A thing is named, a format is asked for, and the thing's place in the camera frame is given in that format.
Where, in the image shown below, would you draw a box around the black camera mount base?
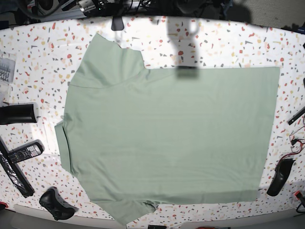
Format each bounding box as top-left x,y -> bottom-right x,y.
111,16 -> 124,31

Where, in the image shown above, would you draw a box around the red and black wires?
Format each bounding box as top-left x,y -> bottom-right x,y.
278,124 -> 305,165

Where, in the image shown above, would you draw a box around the red clip right edge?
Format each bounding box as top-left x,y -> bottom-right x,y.
295,191 -> 302,199

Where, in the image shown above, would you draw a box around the light green T-shirt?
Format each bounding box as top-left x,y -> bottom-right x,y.
55,35 -> 280,225

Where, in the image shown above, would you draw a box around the clear plastic parts box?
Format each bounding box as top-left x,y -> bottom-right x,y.
0,58 -> 15,103

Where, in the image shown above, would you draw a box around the long black bar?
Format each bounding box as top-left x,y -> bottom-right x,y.
0,139 -> 34,198

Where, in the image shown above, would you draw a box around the small black stick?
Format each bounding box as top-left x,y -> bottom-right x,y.
288,110 -> 305,125

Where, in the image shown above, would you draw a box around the black TV remote control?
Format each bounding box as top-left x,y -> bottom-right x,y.
8,141 -> 44,164

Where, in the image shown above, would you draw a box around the black curved handle right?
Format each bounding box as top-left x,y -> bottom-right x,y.
267,158 -> 294,197

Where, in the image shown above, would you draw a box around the red clip edge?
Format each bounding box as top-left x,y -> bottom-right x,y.
295,191 -> 302,199
0,202 -> 7,211

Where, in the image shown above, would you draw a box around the red clip left edge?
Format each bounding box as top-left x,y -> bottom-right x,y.
0,202 -> 7,211

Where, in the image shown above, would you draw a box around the black game controller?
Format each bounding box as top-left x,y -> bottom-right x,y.
39,188 -> 75,221

